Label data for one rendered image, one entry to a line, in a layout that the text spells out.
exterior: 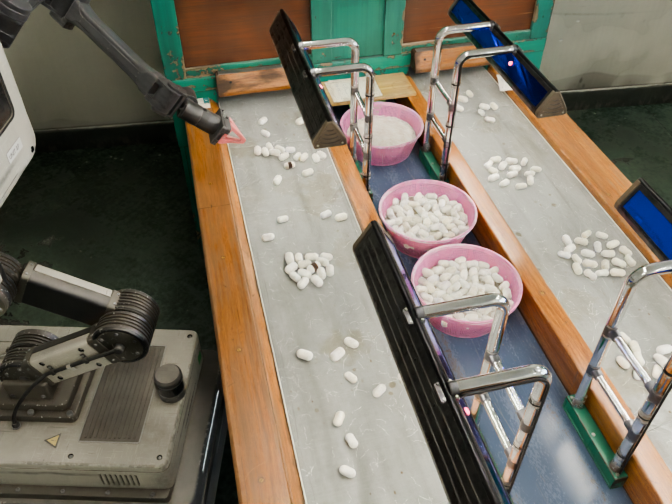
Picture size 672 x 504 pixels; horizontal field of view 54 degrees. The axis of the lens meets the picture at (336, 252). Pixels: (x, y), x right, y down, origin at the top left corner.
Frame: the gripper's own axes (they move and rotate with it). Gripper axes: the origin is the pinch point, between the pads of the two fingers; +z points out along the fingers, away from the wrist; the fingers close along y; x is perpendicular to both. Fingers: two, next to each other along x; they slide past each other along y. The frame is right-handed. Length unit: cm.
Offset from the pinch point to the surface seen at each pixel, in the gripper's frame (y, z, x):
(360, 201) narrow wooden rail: -23.1, 28.2, -11.4
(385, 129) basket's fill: 15, 44, -21
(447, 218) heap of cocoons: -33, 46, -24
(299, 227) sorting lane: -27.1, 16.1, 2.1
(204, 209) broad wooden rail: -16.8, -4.1, 15.9
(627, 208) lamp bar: -73, 41, -61
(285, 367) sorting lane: -72, 7, 10
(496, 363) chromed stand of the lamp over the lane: -97, 19, -30
